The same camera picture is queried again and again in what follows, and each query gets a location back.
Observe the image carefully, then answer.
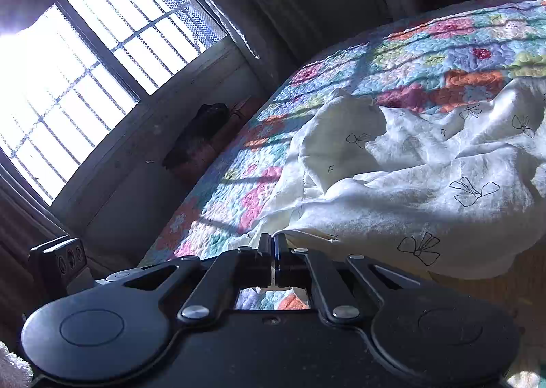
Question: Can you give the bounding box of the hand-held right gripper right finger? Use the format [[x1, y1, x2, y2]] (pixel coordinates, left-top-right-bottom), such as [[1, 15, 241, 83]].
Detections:
[[274, 234, 432, 326]]

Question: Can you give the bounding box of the dark bag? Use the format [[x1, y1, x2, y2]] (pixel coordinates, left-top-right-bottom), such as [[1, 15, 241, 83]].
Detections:
[[162, 103, 232, 171]]

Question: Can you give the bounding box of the white bow print garment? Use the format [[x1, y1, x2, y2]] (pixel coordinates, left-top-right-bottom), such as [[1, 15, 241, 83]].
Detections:
[[273, 77, 546, 281]]

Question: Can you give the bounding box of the white fluffy sleeve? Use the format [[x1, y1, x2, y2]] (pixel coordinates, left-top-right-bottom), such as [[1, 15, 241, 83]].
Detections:
[[0, 340, 34, 388]]

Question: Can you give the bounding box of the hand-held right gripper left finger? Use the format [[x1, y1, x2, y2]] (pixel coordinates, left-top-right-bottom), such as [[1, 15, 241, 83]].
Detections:
[[97, 233, 274, 326]]

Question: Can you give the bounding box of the colourful floral quilt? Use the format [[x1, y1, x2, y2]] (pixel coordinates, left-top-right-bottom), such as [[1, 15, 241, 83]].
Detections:
[[136, 0, 546, 312]]

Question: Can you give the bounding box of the barred window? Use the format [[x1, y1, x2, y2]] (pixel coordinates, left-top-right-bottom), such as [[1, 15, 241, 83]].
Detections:
[[0, 0, 229, 206]]

